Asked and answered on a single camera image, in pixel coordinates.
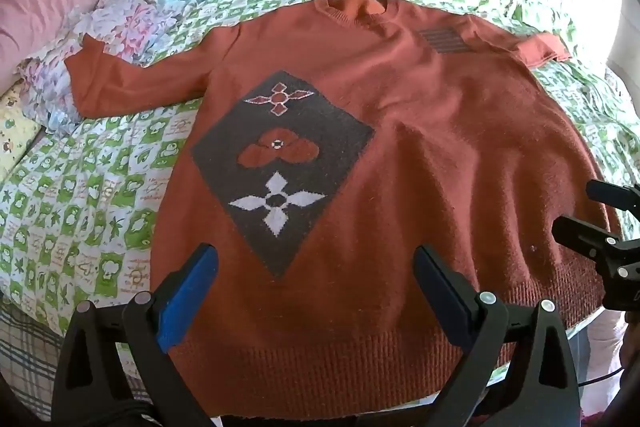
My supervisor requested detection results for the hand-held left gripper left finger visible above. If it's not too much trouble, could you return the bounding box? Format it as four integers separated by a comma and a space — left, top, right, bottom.
50, 243, 221, 427

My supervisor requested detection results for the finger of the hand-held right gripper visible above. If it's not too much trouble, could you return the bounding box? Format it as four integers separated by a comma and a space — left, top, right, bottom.
586, 180, 640, 211
552, 214, 640, 265

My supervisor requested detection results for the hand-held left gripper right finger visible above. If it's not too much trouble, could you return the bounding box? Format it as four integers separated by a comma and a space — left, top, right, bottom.
412, 244, 583, 427

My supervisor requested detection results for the orange knit sweater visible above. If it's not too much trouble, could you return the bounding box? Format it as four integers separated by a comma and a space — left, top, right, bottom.
65, 0, 623, 419

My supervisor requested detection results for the green checkered bedsheet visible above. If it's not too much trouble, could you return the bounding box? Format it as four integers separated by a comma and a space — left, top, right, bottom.
0, 0, 640, 358

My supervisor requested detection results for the plaid cloth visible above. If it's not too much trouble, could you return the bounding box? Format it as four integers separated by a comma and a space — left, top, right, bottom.
0, 292, 151, 413

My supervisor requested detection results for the yellow cartoon print cloth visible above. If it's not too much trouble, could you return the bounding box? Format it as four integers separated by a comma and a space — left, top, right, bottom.
0, 87, 43, 180

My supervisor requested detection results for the pastel floral blanket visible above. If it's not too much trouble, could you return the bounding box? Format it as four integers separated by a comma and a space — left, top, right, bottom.
17, 0, 188, 138

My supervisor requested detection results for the black cable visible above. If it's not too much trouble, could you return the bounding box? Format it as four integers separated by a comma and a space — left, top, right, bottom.
579, 366, 627, 392

